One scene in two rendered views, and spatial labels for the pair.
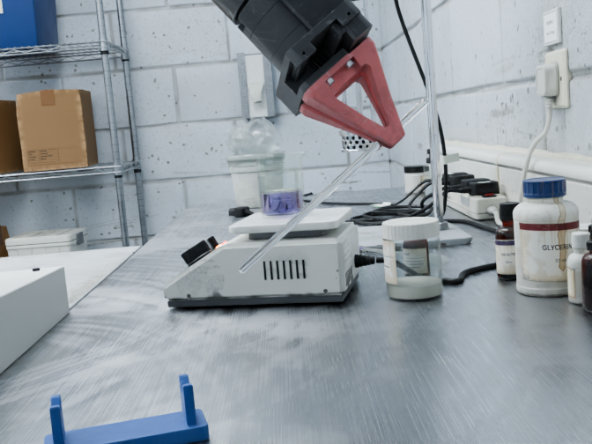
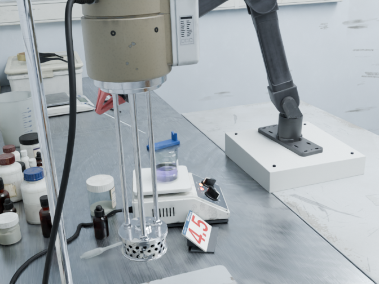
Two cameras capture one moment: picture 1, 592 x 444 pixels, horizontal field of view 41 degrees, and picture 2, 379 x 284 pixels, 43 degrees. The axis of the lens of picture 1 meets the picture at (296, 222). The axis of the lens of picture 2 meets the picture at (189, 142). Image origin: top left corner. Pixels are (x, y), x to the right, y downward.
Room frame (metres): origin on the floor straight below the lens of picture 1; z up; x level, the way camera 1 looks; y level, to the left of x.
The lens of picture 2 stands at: (1.79, -0.22, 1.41)
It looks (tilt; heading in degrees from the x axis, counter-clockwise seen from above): 21 degrees down; 162
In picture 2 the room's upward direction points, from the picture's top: 2 degrees counter-clockwise
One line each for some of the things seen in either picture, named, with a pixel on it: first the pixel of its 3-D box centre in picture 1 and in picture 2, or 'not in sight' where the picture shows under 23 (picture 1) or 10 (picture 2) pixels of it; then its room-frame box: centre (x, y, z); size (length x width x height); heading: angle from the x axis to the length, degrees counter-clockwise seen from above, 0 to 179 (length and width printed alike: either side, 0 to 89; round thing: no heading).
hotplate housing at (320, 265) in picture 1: (274, 259); (173, 196); (0.89, 0.03, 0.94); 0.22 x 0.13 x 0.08; 77
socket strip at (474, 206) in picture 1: (465, 196); not in sight; (1.54, -0.33, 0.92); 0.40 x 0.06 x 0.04; 0
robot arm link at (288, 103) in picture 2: not in sight; (288, 104); (0.74, 0.39, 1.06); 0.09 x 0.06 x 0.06; 165
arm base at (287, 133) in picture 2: not in sight; (289, 127); (0.74, 0.40, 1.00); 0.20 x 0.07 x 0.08; 8
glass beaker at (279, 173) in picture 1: (283, 183); (164, 163); (0.90, 0.01, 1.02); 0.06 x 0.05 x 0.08; 91
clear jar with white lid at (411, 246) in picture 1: (412, 258); (101, 196); (0.83, -0.12, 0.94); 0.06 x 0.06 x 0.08
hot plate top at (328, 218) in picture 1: (292, 219); (161, 180); (0.89, 0.00, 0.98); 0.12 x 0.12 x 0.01; 77
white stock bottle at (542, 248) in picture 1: (546, 235); (37, 194); (0.80, -0.25, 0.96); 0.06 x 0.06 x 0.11
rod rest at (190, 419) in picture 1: (124, 418); (163, 140); (0.48, 0.12, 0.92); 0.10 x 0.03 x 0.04; 105
